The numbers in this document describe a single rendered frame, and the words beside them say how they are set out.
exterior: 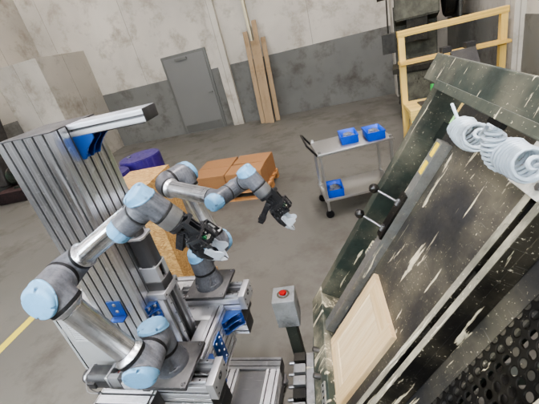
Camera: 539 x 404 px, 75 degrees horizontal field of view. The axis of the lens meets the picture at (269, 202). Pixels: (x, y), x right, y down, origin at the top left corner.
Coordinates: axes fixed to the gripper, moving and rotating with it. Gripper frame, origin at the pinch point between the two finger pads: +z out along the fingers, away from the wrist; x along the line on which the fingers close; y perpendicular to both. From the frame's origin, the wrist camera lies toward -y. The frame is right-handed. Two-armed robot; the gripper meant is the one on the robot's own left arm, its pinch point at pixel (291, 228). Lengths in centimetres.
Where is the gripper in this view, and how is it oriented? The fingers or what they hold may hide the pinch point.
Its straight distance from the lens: 157.8
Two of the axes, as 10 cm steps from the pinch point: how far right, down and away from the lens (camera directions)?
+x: 2.0, -4.8, 8.6
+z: 6.5, 7.2, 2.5
